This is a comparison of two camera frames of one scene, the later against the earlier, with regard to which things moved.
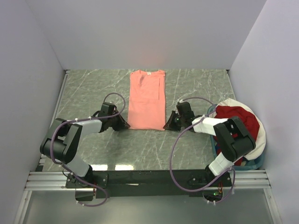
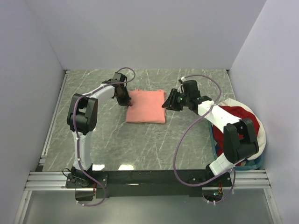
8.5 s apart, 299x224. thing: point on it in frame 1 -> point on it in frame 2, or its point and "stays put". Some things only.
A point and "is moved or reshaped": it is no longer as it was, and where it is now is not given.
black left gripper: x=122 y=124 -> x=126 y=101
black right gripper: x=170 y=125 -> x=170 y=102
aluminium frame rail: x=241 y=179 stays put
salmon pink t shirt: x=147 y=97 is moved or reshaped
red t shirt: x=250 y=121 stays put
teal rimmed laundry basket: x=251 y=165 stays put
